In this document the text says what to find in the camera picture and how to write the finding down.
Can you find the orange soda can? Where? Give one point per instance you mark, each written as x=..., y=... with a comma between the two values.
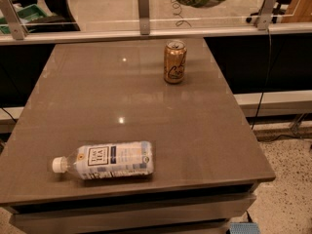
x=174, y=61

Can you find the green plastic bin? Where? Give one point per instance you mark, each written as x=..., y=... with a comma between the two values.
x=26, y=14

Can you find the blue textured floor pad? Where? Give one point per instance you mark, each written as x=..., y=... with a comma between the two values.
x=243, y=228

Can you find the middle metal bracket post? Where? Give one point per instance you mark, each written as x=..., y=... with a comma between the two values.
x=144, y=18

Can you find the left metal bracket post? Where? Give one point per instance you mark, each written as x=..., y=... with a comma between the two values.
x=18, y=31

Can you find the right metal bracket post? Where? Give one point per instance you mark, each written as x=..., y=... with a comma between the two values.
x=264, y=15

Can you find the metal bracket post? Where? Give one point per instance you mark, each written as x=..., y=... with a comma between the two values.
x=264, y=15
x=18, y=31
x=144, y=18

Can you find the clear tea bottle white cap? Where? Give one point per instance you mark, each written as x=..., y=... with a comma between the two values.
x=108, y=160

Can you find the clear acrylic barrier panel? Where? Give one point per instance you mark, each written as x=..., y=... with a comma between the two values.
x=118, y=19

